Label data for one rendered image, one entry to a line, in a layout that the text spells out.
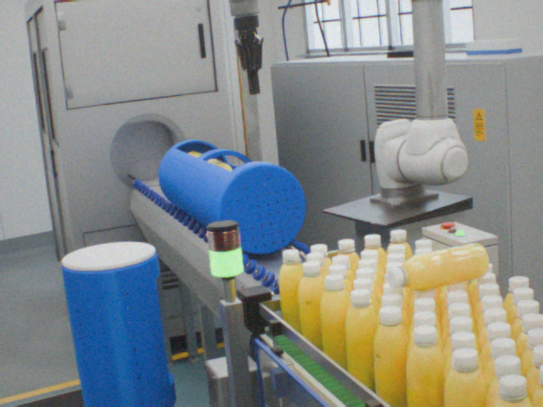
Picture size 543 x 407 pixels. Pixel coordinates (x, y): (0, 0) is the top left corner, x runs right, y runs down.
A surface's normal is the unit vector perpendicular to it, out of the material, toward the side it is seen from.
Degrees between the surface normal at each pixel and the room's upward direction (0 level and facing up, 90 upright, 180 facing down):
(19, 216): 90
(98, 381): 90
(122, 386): 90
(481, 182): 90
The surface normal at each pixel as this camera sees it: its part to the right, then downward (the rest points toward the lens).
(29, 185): 0.47, 0.14
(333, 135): -0.88, 0.17
